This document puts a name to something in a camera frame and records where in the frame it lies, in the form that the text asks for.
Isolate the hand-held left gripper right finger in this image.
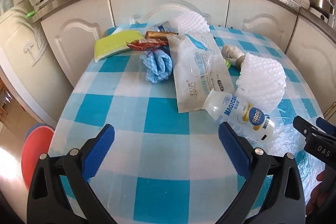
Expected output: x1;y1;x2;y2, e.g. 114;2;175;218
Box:
219;122;307;224

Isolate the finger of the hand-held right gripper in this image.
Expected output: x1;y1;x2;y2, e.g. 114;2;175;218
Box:
293;115;319;139
316;117;336;136

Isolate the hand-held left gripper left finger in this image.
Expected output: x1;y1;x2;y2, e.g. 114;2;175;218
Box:
26;124;117;224

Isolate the white plastic drink bottle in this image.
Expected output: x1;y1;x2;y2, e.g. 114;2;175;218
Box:
203;91;275;143

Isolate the red plastic bucket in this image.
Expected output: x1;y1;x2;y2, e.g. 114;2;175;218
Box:
21;126;55;177

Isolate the blue patterned cloth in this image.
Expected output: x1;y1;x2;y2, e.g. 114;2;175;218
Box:
139;49;174;83

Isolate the green dish sponge pad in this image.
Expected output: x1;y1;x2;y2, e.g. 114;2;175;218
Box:
94;30;143;63

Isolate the red snack wrapper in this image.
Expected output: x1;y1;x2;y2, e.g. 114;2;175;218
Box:
126;38;168;52

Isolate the person's right hand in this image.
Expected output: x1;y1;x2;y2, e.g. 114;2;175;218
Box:
307;169;336;216

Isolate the white foam fruit net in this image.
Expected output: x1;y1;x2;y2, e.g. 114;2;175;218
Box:
169;11;210;35
236;51;286;113

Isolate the grey blue stool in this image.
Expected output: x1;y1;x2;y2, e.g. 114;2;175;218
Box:
25;123;46;139

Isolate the blue white checked tablecloth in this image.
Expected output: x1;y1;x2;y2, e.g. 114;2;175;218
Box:
49;25;336;224

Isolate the white wipes packet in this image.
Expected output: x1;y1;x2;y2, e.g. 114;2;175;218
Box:
167;34;235;114

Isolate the beige knotted object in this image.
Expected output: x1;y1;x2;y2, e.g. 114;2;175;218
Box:
221;45;246;68

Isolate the gold brown candy wrapper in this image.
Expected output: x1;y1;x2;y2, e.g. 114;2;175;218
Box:
145;31;179;39

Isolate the blue cartoon snack packet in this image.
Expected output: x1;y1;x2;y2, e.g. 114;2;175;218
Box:
154;21;181;35

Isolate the white kitchen counter cabinet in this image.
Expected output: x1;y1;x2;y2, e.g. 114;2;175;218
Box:
31;0;336;125

